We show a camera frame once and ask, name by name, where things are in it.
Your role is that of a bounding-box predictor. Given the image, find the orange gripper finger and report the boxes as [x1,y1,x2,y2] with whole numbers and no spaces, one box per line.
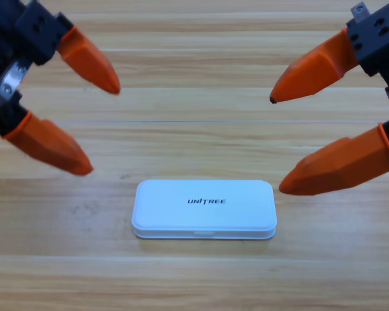
[0,93,95,177]

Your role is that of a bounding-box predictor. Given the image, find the white Unitree pencil case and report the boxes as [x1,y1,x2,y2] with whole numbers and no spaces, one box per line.
[131,179,277,240]

